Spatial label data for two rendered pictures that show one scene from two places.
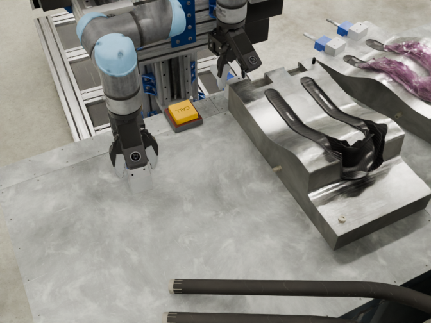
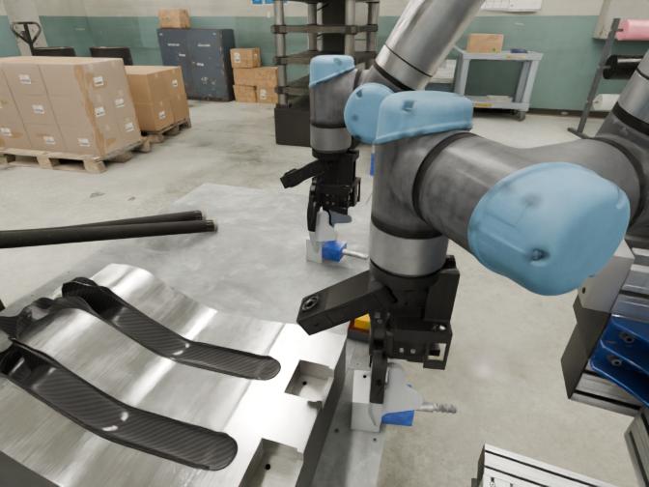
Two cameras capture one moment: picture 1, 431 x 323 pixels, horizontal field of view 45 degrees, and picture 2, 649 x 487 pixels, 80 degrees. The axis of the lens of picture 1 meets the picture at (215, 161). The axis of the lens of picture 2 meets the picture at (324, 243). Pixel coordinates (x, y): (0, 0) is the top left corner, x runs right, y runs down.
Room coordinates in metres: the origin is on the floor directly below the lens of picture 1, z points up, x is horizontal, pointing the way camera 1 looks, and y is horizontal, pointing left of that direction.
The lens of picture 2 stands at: (1.28, -0.33, 1.25)
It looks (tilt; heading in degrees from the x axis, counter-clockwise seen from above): 30 degrees down; 134
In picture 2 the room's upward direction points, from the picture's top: straight up
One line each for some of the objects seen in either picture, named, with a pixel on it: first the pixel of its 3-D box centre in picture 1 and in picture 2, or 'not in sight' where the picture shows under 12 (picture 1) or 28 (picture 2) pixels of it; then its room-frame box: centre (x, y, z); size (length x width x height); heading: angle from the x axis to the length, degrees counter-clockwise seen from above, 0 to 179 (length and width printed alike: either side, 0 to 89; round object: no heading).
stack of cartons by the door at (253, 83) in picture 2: not in sight; (258, 75); (-4.47, 3.99, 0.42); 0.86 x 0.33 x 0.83; 27
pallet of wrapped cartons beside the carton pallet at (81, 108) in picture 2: not in sight; (63, 110); (-3.33, 0.71, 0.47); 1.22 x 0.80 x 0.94; 31
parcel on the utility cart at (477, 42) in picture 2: not in sight; (484, 45); (-1.24, 5.42, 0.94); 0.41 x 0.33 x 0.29; 34
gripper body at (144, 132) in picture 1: (127, 122); (333, 179); (0.81, 0.19, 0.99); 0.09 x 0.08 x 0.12; 20
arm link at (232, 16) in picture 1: (230, 9); (408, 239); (1.12, -0.04, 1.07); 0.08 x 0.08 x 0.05
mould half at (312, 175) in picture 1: (322, 136); (126, 377); (0.88, -0.26, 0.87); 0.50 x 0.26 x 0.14; 27
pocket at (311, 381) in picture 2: (260, 85); (310, 389); (1.06, -0.12, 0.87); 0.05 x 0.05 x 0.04; 27
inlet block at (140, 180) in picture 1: (135, 165); (338, 250); (0.82, 0.20, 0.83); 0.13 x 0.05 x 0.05; 20
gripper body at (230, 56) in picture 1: (228, 34); (407, 306); (1.12, -0.03, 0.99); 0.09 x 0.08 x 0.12; 37
